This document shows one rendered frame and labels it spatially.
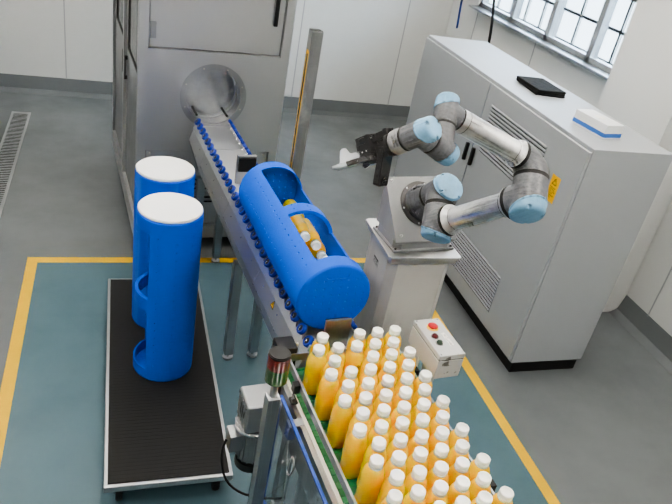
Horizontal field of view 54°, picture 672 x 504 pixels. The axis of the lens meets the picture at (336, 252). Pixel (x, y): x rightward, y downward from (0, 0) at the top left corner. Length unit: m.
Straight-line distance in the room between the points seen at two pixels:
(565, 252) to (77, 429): 2.61
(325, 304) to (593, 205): 1.79
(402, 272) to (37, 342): 2.07
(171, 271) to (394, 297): 0.98
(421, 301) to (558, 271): 1.21
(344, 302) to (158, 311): 1.01
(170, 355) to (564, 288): 2.16
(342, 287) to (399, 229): 0.40
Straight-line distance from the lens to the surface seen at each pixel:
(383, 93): 7.83
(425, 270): 2.74
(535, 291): 3.86
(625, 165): 3.70
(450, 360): 2.29
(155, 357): 3.28
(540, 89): 4.27
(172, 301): 3.08
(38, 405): 3.53
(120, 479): 2.99
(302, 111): 3.59
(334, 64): 7.54
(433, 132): 1.93
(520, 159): 2.25
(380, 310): 2.80
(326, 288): 2.36
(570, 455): 3.84
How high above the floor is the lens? 2.43
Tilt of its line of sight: 30 degrees down
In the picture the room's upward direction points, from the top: 11 degrees clockwise
